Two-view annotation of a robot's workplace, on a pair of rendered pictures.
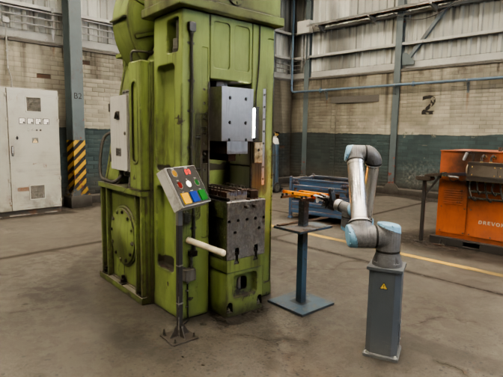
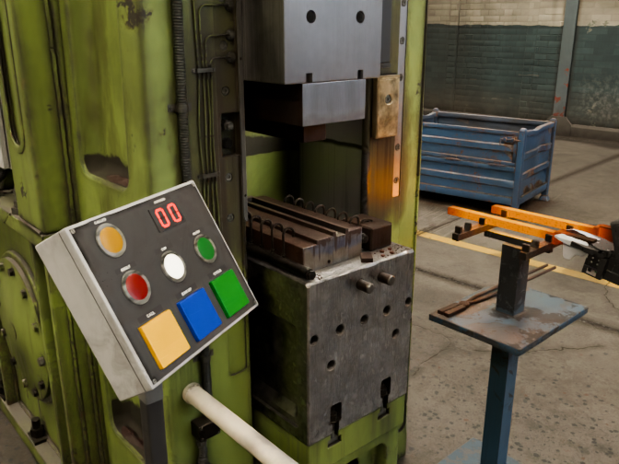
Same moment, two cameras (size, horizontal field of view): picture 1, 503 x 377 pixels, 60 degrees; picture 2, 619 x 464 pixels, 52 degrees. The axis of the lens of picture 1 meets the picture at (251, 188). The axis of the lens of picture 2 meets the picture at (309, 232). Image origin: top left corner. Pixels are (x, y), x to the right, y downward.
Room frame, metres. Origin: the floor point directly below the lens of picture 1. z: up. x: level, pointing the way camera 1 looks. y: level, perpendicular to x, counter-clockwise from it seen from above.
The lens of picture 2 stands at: (1.83, 0.20, 1.49)
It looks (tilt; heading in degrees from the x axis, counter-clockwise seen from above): 18 degrees down; 359
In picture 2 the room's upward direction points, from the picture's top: straight up
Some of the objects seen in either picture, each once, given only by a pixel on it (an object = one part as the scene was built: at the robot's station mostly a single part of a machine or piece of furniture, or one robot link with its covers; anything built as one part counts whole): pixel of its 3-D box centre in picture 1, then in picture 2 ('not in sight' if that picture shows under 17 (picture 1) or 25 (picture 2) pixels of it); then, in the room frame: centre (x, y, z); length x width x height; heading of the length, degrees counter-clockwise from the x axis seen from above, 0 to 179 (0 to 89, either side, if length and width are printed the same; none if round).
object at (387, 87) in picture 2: (257, 152); (385, 106); (3.62, -0.05, 1.27); 0.09 x 0.02 x 0.17; 130
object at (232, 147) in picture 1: (221, 146); (279, 95); (3.48, 0.25, 1.32); 0.42 x 0.20 x 0.10; 40
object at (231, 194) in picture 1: (221, 191); (281, 228); (3.48, 0.25, 0.96); 0.42 x 0.20 x 0.09; 40
